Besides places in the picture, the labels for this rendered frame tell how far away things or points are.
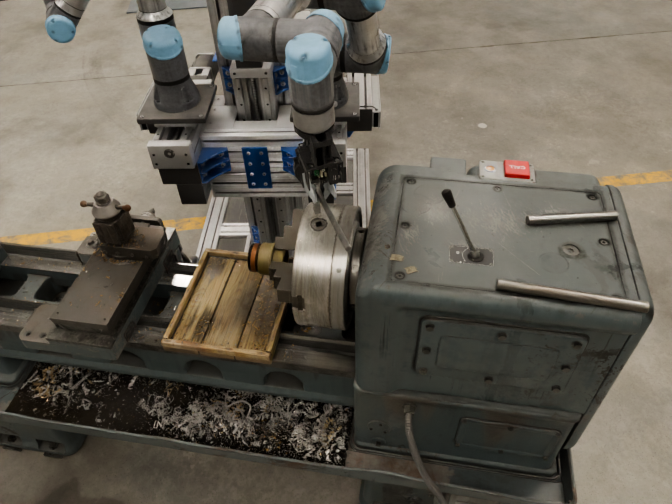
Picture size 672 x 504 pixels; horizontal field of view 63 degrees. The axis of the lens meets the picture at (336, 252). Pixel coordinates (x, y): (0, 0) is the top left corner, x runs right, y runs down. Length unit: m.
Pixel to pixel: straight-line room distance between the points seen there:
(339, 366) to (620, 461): 1.37
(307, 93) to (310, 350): 0.81
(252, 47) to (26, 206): 2.89
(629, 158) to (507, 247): 2.78
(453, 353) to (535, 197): 0.42
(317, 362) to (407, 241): 0.45
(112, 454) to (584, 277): 1.91
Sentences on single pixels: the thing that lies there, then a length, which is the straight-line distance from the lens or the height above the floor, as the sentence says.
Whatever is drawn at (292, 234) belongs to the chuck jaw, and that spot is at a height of 1.15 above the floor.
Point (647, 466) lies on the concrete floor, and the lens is 2.55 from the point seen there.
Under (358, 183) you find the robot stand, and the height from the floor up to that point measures 0.23.
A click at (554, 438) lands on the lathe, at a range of 1.58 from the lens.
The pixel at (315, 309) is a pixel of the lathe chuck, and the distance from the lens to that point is 1.30.
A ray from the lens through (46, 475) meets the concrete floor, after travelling 2.57.
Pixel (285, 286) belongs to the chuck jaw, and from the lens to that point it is 1.32.
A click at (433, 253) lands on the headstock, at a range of 1.20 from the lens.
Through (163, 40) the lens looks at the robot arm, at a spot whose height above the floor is 1.38.
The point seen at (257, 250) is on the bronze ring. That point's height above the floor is 1.11.
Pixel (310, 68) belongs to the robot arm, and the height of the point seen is 1.69.
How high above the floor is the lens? 2.10
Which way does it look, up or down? 45 degrees down
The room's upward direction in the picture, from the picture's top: 2 degrees counter-clockwise
